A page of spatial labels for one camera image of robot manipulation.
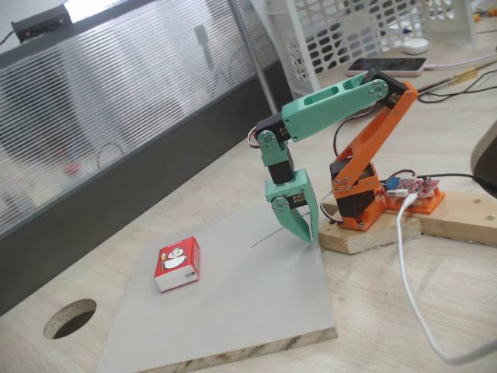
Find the green gripper black servo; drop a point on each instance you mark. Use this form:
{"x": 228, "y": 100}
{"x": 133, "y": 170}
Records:
{"x": 288, "y": 193}

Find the red cartoon print box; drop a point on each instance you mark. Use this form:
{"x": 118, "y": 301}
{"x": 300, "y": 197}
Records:
{"x": 176, "y": 264}

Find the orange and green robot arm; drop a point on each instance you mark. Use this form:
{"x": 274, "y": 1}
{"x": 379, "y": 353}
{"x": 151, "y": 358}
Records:
{"x": 330, "y": 105}

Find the black depth camera sensor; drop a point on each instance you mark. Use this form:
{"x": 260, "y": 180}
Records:
{"x": 42, "y": 21}

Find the wooden base block with screws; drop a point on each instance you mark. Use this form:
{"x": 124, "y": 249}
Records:
{"x": 372, "y": 235}

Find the grey topped chipboard panel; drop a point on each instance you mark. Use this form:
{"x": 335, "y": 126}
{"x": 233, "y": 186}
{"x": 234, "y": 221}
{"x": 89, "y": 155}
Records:
{"x": 233, "y": 295}

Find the red controller circuit board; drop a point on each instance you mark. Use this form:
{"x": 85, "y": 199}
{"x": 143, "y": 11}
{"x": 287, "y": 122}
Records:
{"x": 411, "y": 188}

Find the long light wooden plank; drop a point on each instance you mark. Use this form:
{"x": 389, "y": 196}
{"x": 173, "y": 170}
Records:
{"x": 462, "y": 217}

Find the white perforated plastic crate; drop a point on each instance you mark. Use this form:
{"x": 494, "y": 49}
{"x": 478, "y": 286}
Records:
{"x": 295, "y": 46}

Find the smartphone in pink case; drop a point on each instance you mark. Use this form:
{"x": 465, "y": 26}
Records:
{"x": 384, "y": 66}

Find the beige grey rounded object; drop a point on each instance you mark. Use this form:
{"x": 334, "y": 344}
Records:
{"x": 487, "y": 155}

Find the white earbud case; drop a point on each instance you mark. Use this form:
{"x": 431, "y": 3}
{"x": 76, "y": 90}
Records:
{"x": 414, "y": 46}

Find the frosted desk partition panel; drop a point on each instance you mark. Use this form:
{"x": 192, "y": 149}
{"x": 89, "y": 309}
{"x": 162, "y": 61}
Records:
{"x": 116, "y": 116}

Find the brown cardboard sheet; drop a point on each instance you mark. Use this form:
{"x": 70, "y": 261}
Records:
{"x": 442, "y": 48}

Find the orange circuit board mount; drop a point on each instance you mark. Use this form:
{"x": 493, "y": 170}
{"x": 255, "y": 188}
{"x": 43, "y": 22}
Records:
{"x": 429, "y": 205}

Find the silver metal partition post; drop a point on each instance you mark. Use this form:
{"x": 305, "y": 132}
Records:
{"x": 252, "y": 50}

